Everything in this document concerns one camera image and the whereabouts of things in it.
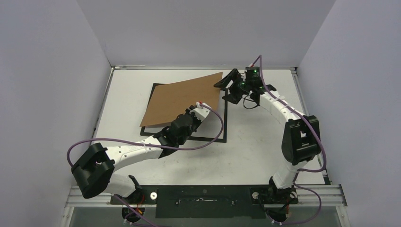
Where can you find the aluminium front rail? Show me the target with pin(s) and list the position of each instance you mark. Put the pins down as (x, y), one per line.
(331, 196)

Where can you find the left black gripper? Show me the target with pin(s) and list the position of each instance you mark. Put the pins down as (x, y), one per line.
(198, 122)

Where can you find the black picture frame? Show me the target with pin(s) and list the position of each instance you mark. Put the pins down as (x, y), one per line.
(195, 138)

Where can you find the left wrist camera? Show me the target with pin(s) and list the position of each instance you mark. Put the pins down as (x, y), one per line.
(201, 110)

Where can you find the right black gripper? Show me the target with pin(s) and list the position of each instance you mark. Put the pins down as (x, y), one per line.
(233, 83)

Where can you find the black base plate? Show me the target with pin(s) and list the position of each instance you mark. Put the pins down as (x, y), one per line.
(213, 201)

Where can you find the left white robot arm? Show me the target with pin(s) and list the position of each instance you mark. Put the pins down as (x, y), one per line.
(96, 170)

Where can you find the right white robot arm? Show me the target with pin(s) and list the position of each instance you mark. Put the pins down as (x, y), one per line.
(299, 144)

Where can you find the brown cardboard backing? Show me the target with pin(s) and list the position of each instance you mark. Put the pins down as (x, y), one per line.
(169, 100)

